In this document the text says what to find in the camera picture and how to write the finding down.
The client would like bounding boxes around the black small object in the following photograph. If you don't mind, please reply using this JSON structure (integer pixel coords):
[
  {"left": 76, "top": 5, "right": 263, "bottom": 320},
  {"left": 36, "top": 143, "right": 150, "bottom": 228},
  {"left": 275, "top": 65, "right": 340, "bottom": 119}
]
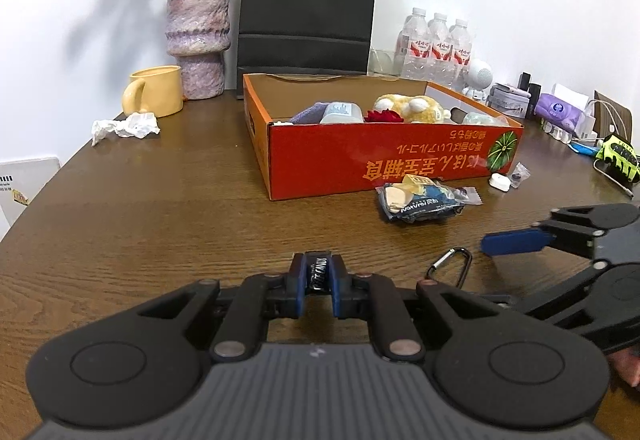
[{"left": 305, "top": 250, "right": 332, "bottom": 295}]

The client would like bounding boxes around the yellow white plush toy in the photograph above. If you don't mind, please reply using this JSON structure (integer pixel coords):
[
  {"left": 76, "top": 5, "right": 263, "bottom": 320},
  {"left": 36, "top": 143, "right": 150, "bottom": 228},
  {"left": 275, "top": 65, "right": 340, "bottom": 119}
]
[{"left": 373, "top": 93, "right": 450, "bottom": 124}]

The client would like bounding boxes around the purple knitted pouch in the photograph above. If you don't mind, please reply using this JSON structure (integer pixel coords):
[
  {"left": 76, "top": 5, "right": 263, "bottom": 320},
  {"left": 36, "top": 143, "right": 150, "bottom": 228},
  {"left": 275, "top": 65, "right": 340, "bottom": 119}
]
[{"left": 288, "top": 102, "right": 329, "bottom": 125}]

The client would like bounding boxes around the black carabiner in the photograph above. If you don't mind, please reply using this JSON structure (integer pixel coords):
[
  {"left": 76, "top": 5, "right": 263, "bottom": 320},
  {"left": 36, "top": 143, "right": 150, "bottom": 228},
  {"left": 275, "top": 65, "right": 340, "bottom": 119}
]
[{"left": 424, "top": 246, "right": 474, "bottom": 290}]

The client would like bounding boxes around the white earbud case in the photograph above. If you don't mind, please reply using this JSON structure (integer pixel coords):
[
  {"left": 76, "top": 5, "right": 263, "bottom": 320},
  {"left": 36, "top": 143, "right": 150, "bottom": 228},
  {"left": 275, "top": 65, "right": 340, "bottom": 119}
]
[{"left": 488, "top": 172, "right": 511, "bottom": 193}]

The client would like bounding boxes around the small clear bag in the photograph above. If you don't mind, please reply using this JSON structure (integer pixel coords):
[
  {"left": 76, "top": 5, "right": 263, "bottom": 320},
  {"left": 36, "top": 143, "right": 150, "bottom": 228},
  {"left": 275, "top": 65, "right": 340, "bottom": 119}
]
[{"left": 509, "top": 163, "right": 530, "bottom": 189}]

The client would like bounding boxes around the blue snack packet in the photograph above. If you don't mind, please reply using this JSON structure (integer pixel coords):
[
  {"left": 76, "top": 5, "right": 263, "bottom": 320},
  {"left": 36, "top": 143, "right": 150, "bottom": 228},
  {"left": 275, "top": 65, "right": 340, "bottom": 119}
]
[{"left": 375, "top": 174, "right": 483, "bottom": 223}]

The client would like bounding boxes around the orange cardboard box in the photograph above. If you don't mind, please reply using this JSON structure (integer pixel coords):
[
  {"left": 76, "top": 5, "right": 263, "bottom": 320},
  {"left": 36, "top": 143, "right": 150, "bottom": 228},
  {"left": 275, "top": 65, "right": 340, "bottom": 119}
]
[{"left": 243, "top": 74, "right": 523, "bottom": 200}]

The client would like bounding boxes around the purple tissue pack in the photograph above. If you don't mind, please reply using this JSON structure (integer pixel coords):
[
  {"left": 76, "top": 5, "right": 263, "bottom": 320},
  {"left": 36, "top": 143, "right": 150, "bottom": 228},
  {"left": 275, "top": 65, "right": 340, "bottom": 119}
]
[{"left": 534, "top": 93, "right": 584, "bottom": 134}]

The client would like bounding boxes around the small tin box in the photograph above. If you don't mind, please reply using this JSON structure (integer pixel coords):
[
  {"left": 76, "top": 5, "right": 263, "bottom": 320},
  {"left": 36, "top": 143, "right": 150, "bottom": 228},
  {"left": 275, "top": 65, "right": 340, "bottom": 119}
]
[{"left": 487, "top": 82, "right": 530, "bottom": 119}]

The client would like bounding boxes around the green black glove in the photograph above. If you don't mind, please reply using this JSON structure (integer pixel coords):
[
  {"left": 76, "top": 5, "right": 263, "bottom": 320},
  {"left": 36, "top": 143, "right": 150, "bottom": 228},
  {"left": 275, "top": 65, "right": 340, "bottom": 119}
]
[{"left": 596, "top": 134, "right": 639, "bottom": 183}]

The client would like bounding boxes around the black small bottle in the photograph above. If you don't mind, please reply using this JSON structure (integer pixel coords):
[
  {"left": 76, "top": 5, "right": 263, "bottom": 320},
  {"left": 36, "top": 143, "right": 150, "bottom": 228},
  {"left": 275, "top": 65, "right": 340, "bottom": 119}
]
[{"left": 518, "top": 72, "right": 541, "bottom": 119}]

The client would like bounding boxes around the white robot figurine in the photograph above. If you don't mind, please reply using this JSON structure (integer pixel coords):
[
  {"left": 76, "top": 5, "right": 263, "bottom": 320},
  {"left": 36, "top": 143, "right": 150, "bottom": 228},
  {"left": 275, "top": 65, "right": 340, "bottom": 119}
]
[{"left": 463, "top": 66, "right": 494, "bottom": 104}]

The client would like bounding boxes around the red fabric item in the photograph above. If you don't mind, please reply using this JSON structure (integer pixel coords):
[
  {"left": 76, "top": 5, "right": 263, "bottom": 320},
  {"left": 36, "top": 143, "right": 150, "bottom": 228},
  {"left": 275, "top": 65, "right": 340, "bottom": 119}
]
[{"left": 363, "top": 110, "right": 404, "bottom": 124}]

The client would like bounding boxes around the white plastic bottle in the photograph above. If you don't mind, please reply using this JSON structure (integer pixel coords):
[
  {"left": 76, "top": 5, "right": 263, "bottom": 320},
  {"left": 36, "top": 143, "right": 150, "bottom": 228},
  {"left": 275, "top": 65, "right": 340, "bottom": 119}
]
[{"left": 320, "top": 102, "right": 363, "bottom": 125}]

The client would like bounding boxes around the right water bottle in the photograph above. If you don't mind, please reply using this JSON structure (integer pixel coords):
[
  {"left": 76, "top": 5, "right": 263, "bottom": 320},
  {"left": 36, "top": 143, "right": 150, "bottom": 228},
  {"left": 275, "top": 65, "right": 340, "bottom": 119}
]
[{"left": 449, "top": 20, "right": 472, "bottom": 91}]

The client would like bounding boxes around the water bottle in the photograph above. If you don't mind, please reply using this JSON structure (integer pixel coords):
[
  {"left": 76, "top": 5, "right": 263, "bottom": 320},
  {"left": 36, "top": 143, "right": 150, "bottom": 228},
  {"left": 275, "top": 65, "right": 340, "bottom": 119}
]
[
  {"left": 449, "top": 20, "right": 472, "bottom": 91},
  {"left": 427, "top": 13, "right": 451, "bottom": 82},
  {"left": 394, "top": 8, "right": 431, "bottom": 80}
]

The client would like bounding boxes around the middle water bottle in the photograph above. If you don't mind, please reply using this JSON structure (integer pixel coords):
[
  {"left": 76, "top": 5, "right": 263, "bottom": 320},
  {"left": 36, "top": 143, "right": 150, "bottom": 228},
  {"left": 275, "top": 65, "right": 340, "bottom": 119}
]
[{"left": 427, "top": 13, "right": 451, "bottom": 82}]

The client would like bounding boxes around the left water bottle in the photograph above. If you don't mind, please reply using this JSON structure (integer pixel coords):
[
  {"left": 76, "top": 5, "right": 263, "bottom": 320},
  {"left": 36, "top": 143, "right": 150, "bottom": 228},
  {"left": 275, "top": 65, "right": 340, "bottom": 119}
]
[{"left": 394, "top": 8, "right": 431, "bottom": 80}]

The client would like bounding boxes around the green glass cup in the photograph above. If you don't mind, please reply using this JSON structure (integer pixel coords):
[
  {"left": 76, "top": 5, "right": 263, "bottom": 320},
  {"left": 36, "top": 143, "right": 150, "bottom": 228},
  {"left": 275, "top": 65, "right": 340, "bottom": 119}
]
[{"left": 368, "top": 48, "right": 397, "bottom": 76}]

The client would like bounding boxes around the crumpled white tissue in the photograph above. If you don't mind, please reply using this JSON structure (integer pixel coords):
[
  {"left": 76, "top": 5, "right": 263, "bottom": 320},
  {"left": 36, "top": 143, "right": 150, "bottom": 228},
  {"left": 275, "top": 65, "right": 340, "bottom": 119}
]
[{"left": 91, "top": 113, "right": 160, "bottom": 146}]

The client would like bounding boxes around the yellow mug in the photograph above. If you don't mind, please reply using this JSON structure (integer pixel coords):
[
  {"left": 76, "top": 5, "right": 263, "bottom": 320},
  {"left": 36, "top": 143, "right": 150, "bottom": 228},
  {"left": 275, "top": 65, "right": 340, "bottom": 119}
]
[{"left": 122, "top": 65, "right": 183, "bottom": 118}]

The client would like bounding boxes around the purple ceramic vase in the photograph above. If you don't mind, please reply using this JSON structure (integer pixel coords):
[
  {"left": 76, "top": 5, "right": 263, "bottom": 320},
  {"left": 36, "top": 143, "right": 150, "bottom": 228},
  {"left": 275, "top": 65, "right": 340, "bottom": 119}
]
[{"left": 165, "top": 0, "right": 231, "bottom": 100}]

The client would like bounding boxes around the black paper bag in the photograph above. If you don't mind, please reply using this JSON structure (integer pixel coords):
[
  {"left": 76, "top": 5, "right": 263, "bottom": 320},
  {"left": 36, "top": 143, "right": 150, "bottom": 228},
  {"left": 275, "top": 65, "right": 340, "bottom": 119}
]
[{"left": 236, "top": 0, "right": 374, "bottom": 94}]

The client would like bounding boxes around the white box at edge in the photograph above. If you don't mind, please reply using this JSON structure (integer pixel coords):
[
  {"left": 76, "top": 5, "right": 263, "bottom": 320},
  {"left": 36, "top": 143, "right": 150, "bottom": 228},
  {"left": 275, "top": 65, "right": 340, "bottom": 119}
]
[{"left": 0, "top": 157, "right": 60, "bottom": 226}]

